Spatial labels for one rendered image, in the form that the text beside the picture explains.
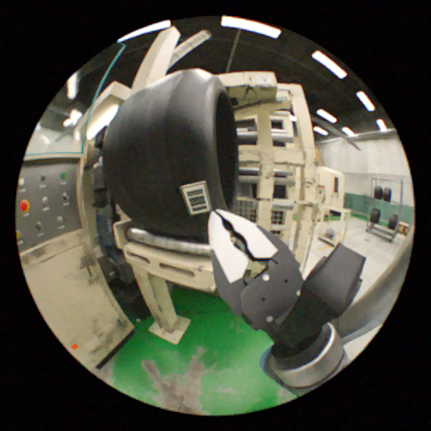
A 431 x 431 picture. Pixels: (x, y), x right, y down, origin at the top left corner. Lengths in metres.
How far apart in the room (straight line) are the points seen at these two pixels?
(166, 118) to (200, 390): 1.18
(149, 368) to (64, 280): 0.76
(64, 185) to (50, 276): 0.42
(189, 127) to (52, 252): 0.71
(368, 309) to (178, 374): 1.02
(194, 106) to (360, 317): 0.45
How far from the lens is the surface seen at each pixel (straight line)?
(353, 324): 0.32
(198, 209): 0.23
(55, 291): 0.80
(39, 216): 0.76
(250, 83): 0.86
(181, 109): 0.23
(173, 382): 1.09
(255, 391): 1.08
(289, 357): 0.17
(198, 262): 0.35
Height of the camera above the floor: 1.06
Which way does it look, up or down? 13 degrees down
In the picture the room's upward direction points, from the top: straight up
